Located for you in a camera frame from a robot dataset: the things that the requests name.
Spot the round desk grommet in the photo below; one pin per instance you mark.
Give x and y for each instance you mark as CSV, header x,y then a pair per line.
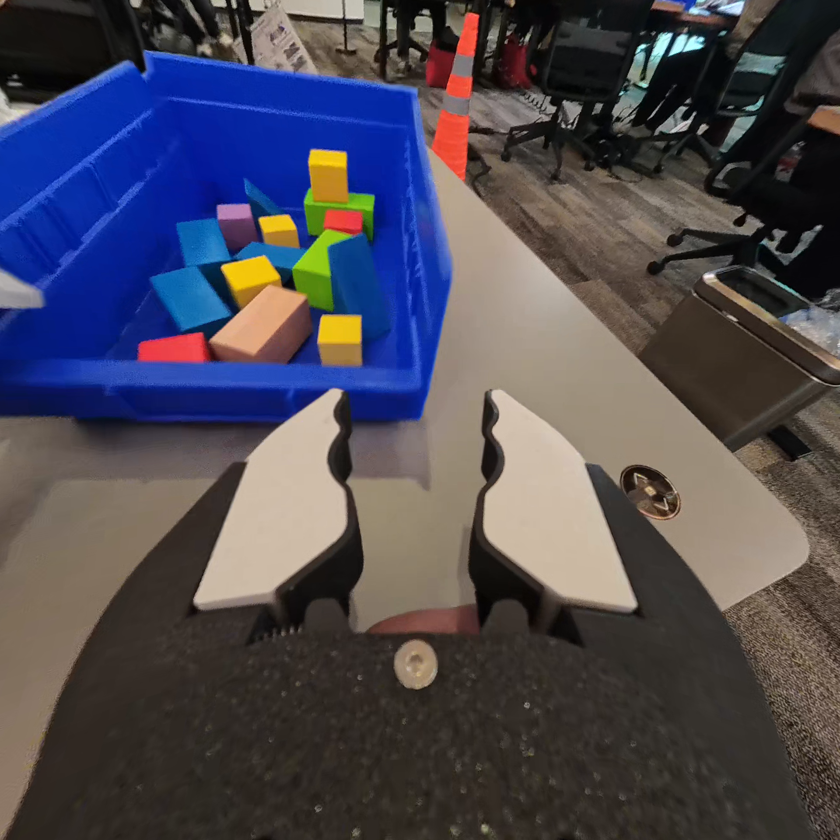
x,y
650,491

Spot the white floor sign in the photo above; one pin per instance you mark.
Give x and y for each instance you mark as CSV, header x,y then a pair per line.
x,y
282,37

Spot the silver trash bin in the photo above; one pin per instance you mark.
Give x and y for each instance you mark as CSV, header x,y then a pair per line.
x,y
748,348

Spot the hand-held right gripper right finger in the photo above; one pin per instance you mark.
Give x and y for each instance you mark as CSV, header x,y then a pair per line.
x,y
554,519

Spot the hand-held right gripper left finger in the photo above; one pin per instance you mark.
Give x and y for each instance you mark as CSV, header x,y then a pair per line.
x,y
278,519

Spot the pile of coloured wooden blocks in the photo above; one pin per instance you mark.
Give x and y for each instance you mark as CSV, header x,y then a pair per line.
x,y
263,322

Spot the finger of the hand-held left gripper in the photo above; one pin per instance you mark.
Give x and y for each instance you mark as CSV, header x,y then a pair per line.
x,y
16,292

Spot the grey desk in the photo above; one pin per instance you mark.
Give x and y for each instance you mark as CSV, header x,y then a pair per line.
x,y
551,341

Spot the blue plastic bin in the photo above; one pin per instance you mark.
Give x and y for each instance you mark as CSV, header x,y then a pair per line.
x,y
79,184

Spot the red floor object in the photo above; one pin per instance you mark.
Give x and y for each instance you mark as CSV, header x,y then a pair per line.
x,y
457,99

